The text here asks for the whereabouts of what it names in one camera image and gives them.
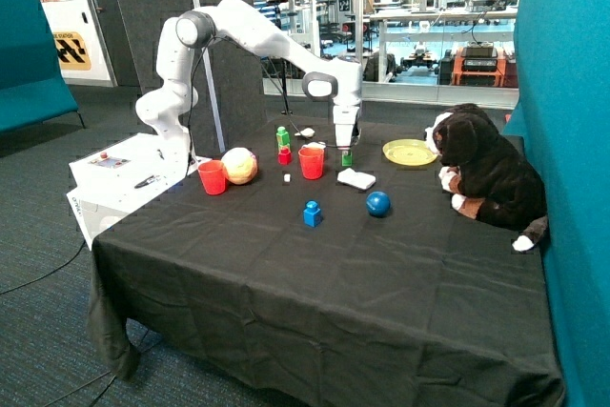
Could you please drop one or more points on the white spoon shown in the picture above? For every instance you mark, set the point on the white spoon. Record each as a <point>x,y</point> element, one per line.
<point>305,133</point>

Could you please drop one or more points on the black tablecloth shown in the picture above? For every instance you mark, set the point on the black tablecloth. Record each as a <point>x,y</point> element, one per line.
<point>423,307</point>

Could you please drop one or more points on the plush dog toy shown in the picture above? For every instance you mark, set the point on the plush dog toy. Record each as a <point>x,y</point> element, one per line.
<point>489,179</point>

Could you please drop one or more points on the teal partition wall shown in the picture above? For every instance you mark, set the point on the teal partition wall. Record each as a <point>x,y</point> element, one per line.
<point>562,51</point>

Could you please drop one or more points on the left red cup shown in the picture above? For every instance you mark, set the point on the left red cup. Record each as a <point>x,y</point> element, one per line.
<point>212,176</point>

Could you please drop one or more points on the yellow plastic plate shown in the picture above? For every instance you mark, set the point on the yellow plastic plate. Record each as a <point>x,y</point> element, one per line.
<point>408,152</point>

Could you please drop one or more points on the blue block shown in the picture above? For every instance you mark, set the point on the blue block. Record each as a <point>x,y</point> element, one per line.
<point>312,214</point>

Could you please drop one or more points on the teal sofa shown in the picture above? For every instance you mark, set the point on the teal sofa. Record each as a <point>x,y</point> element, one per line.
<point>32,87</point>

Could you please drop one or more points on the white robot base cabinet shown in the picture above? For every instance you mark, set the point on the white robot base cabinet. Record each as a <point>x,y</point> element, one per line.
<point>118,180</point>

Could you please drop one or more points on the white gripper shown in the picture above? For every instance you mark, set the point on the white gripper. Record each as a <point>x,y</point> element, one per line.
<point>346,127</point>

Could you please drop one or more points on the white small bowl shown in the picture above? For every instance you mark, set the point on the white small bowl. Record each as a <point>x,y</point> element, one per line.
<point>315,145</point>

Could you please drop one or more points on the red block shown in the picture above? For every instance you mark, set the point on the red block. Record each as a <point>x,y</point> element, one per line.
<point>284,158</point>

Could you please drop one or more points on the red cup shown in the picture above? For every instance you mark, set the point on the red cup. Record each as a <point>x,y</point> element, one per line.
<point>311,162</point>
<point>212,176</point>

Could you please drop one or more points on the orange plush ball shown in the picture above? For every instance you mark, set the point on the orange plush ball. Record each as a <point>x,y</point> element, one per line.
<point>240,165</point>

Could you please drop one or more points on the right red cup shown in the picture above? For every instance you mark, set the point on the right red cup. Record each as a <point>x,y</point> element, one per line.
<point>311,162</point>

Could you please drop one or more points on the blue ball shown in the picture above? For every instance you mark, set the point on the blue ball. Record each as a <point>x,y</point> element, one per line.
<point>378,204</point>

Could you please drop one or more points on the white folded cloth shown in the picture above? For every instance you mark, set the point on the white folded cloth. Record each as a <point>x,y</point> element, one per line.
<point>359,180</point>

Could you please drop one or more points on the orange black equipment cart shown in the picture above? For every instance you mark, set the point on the orange black equipment cart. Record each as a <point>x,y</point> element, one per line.
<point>479,65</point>

